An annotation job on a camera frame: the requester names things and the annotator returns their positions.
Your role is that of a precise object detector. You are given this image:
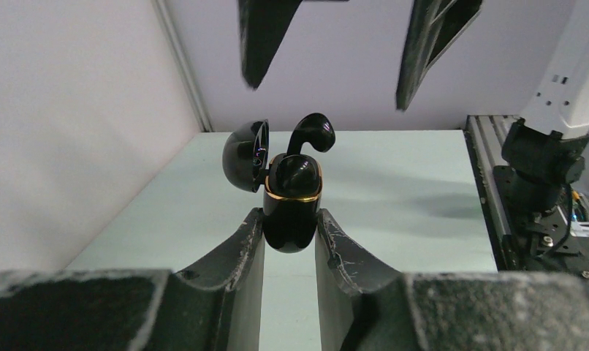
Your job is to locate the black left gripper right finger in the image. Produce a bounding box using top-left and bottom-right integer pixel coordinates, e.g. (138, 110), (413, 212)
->
(315, 209), (589, 350)

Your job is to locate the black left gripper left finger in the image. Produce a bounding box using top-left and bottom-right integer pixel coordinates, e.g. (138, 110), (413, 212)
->
(0, 208), (265, 350)

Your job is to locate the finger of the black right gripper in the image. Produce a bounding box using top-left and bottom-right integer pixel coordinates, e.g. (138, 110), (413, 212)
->
(395, 0), (483, 111)
(237, 0), (349, 91)

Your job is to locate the black glossy wireless earbud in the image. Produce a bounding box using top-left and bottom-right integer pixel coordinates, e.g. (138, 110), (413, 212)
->
(286, 113), (336, 156)

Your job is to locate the black glossy earbud charging case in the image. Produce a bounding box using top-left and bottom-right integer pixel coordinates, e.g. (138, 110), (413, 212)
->
(221, 120), (322, 254)

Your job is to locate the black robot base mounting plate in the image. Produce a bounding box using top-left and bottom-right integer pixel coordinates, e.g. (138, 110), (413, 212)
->
(464, 116), (589, 283)

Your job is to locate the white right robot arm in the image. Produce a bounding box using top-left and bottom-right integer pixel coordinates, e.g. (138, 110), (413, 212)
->
(237, 1), (589, 197)

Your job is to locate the right green circuit board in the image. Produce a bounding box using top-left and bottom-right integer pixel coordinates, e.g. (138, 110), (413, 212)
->
(571, 190), (589, 238)

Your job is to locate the left aluminium frame post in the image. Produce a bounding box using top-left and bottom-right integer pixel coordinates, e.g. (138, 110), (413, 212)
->
(152, 0), (215, 132)

